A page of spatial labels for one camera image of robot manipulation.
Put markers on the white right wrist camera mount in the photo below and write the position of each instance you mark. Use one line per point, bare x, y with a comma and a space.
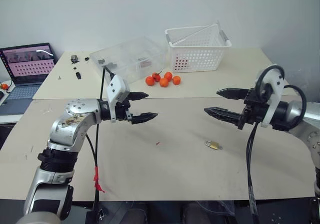
274, 96

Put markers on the clear plastic panel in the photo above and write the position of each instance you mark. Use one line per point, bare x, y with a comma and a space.
200, 33

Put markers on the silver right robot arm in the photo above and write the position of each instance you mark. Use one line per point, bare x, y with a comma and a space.
297, 114

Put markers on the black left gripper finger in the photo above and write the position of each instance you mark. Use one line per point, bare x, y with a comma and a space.
138, 95
144, 117

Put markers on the red tape strip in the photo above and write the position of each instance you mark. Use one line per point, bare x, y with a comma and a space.
97, 180

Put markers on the black box with connector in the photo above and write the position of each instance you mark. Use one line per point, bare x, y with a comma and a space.
96, 215

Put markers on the small black grey part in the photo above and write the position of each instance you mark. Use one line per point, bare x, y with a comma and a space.
74, 58

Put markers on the clear plastic storage box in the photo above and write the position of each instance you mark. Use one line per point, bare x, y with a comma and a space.
135, 57

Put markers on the small black oblong part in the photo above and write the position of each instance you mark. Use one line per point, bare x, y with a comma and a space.
78, 75

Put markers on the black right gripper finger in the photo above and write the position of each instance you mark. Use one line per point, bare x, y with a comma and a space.
232, 93
222, 114

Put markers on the small orange fruit with stem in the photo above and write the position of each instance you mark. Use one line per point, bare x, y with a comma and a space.
157, 77

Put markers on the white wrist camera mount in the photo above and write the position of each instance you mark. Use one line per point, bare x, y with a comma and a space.
117, 90
274, 96

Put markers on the open laptop with pink screen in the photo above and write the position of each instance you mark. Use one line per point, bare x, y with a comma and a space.
27, 67

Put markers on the black parts in clear box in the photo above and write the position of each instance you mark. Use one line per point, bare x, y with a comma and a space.
108, 65

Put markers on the red white label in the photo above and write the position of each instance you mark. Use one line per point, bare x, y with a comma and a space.
146, 64

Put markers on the small orange toy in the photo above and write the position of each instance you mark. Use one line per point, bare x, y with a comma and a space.
3, 86

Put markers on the red small object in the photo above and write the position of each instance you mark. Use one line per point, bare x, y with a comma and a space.
181, 62

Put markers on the brass padlock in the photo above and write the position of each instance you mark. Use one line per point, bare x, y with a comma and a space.
213, 145

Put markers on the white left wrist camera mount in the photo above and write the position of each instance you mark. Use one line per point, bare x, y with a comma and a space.
117, 90

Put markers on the white perforated plastic basket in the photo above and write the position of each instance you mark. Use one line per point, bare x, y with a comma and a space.
197, 57

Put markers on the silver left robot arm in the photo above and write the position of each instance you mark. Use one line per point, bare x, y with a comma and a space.
72, 124

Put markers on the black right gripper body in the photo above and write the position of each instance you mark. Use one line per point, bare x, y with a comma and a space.
253, 109

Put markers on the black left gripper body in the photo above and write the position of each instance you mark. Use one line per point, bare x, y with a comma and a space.
122, 111

